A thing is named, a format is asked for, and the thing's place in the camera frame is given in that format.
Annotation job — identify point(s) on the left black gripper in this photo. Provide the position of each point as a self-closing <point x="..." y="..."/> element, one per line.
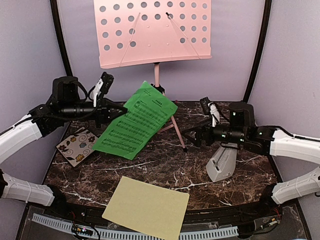
<point x="103" y="114"/>

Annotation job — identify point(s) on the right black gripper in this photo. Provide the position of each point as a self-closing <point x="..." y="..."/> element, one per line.
<point x="200" y="136"/>

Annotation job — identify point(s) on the green sheet music page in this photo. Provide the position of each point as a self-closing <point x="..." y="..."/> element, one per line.
<point x="147" y="112"/>

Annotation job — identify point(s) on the pink perforated music stand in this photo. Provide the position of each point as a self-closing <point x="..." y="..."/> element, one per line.
<point x="137" y="32"/>

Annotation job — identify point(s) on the yellow paper sheet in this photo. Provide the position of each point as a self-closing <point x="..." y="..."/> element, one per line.
<point x="132" y="194"/>

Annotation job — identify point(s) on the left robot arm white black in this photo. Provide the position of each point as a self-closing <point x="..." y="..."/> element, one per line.
<point x="69" y="101"/>

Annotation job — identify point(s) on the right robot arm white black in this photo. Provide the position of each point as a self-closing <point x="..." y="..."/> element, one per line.
<point x="266" y="140"/>

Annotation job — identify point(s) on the white metronome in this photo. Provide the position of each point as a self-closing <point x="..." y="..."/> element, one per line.
<point x="223" y="163"/>

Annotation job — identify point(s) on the floral square tile coaster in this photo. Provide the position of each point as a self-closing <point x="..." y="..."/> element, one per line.
<point x="78" y="146"/>

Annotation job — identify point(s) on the small circuit board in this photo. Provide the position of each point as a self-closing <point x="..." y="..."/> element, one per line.
<point x="81" y="231"/>

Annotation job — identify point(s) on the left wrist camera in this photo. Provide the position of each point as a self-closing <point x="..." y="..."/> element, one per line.
<point x="101" y="88"/>

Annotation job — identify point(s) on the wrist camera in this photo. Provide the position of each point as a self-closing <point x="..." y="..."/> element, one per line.
<point x="210" y="109"/>
<point x="101" y="88"/>

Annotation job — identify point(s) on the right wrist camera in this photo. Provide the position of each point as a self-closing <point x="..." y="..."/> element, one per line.
<point x="210" y="109"/>

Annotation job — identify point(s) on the black front rail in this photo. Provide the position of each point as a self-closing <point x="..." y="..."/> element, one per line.
<point x="163" y="216"/>

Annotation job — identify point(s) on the left black frame post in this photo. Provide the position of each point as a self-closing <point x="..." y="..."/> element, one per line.
<point x="60" y="37"/>

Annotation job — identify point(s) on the black frame post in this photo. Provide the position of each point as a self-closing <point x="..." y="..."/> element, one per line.
<point x="259" y="50"/>
<point x="60" y="37"/>

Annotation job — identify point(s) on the grey slotted cable duct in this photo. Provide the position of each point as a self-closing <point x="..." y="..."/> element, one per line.
<point x="100" y="233"/>

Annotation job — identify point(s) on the right black frame post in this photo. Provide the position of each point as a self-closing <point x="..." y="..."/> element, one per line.
<point x="259" y="50"/>

